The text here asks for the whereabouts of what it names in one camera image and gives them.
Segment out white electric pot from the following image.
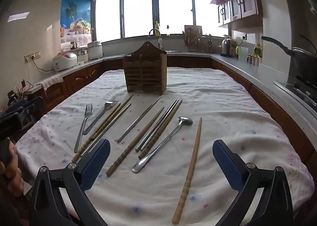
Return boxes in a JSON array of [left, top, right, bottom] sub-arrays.
[[87, 40, 103, 61]]

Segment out wooden chopstick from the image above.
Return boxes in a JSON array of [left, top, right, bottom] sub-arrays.
[[72, 103, 121, 162], [105, 107, 165, 177], [172, 117, 202, 224], [138, 99, 183, 160], [82, 94, 134, 149]]

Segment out wide-head metal fork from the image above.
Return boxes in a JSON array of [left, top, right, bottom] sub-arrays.
[[83, 101, 119, 135]]

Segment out wooden utensil holder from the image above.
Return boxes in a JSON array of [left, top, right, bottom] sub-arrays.
[[122, 41, 168, 95]]

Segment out kitchen faucet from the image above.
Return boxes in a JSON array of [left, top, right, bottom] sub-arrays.
[[148, 28, 164, 48]]

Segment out wall outlet strip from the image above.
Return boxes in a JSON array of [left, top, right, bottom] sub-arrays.
[[24, 52, 41, 63]]

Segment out black wok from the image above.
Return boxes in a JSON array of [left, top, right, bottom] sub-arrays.
[[261, 34, 317, 85]]

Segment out knife holder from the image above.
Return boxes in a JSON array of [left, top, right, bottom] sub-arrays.
[[198, 34, 213, 52]]

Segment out metal spoon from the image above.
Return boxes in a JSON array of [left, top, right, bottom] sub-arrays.
[[132, 116, 194, 174]]

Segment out kitchen window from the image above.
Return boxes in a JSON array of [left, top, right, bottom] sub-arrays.
[[94, 0, 223, 43]]

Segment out small steel pot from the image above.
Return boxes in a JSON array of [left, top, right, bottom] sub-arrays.
[[71, 41, 89, 65]]

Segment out person's left hand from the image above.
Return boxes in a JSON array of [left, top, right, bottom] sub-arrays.
[[0, 140, 24, 197]]

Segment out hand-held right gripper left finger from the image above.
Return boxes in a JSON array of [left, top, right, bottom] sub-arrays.
[[29, 138, 111, 226]]

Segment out black stove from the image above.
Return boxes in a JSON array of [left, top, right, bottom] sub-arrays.
[[274, 75, 317, 112]]

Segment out fruit wall poster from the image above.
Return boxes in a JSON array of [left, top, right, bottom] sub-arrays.
[[60, 0, 93, 43]]

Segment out black power cable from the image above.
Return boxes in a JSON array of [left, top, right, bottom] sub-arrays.
[[32, 59, 53, 73]]

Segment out fringed towel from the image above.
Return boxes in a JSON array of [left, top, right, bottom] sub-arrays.
[[40, 73, 65, 90]]

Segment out spice jar rack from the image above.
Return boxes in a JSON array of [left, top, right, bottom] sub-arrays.
[[248, 54, 263, 67]]

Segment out tangled charger cables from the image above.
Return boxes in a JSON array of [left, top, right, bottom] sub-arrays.
[[7, 80, 35, 104]]

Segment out white floral tablecloth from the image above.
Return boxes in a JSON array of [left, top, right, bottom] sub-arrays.
[[15, 67, 315, 226]]

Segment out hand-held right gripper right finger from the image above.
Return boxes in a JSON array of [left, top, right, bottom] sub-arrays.
[[212, 139, 294, 226]]

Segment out white pink rice cooker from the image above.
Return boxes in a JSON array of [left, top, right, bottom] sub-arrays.
[[53, 52, 78, 72]]

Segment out steel electric kettle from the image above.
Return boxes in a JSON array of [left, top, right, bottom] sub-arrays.
[[220, 38, 237, 57]]

